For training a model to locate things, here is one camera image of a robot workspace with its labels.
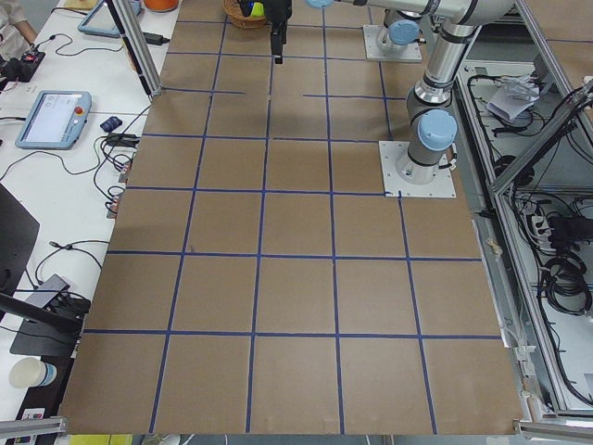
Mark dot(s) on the black power adapter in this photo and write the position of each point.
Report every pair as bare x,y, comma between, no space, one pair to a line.
155,38

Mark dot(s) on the black joystick controller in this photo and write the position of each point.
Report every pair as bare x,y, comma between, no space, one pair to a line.
28,64

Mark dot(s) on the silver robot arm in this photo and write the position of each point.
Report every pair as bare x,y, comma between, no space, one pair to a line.
398,28

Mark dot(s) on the white paper cup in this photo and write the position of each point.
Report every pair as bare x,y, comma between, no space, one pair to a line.
30,372

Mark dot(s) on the aluminium frame post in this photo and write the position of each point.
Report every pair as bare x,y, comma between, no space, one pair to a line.
136,46

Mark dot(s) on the orange bucket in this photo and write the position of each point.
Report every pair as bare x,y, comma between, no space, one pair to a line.
161,6

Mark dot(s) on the green apple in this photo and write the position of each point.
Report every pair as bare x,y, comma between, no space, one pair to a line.
256,10

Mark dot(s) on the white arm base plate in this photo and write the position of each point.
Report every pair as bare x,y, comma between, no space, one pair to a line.
435,178

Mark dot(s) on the wicker basket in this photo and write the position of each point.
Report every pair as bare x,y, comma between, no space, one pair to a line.
240,15

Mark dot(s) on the small dark blue device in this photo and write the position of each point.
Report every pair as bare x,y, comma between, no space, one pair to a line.
111,124

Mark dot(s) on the black monitor stand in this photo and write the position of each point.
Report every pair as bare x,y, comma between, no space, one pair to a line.
51,317

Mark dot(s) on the blue teach pendant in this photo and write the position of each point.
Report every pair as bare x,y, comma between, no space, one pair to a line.
100,22
55,121

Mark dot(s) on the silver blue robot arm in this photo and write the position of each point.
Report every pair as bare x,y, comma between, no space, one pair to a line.
433,128

